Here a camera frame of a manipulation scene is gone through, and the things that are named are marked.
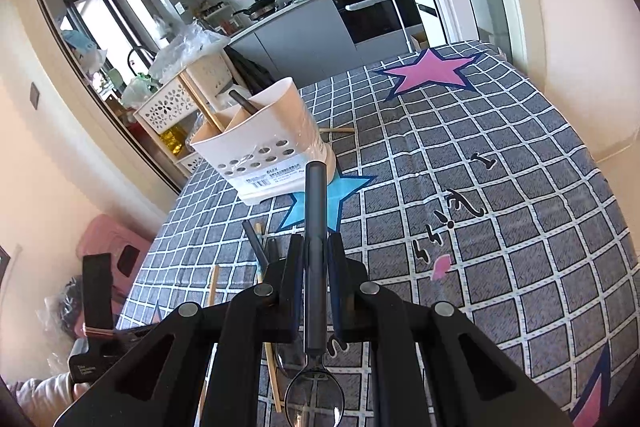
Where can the pink plastic stool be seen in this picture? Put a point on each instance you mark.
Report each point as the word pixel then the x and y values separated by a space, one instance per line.
pixel 128 249

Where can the chopstick behind caddy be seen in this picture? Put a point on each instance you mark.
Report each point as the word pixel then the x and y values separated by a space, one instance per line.
pixel 342 130

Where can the grey checked tablecloth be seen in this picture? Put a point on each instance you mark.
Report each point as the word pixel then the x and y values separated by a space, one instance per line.
pixel 485 198

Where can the beige flower pattern shelf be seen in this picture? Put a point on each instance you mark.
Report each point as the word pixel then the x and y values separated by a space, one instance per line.
pixel 170 113

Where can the black wok pan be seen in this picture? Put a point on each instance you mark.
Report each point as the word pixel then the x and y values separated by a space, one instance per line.
pixel 259 9

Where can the blue patterned chopstick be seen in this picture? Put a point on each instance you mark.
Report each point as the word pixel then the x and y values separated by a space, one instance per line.
pixel 261 256

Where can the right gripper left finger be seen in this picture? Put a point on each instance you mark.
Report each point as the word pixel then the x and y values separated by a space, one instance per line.
pixel 281 318

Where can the black built-in oven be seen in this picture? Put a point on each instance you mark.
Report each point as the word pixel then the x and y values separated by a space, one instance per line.
pixel 369 19

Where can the black handled spoon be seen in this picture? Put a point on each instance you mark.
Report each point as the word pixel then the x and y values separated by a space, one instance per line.
pixel 314 397

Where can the white utensil holder caddy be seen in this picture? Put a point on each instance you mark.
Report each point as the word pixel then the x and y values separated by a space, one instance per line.
pixel 264 155

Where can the clear plastic bag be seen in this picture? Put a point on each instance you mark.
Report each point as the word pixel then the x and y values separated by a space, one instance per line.
pixel 192 43

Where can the wooden chopstick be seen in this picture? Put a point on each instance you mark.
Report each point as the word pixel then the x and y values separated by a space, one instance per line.
pixel 209 302
pixel 273 377

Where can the black handled utensil in caddy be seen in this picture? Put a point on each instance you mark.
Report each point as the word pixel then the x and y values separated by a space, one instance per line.
pixel 243 102

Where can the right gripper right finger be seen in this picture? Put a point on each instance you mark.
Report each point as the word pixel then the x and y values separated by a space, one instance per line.
pixel 350 321

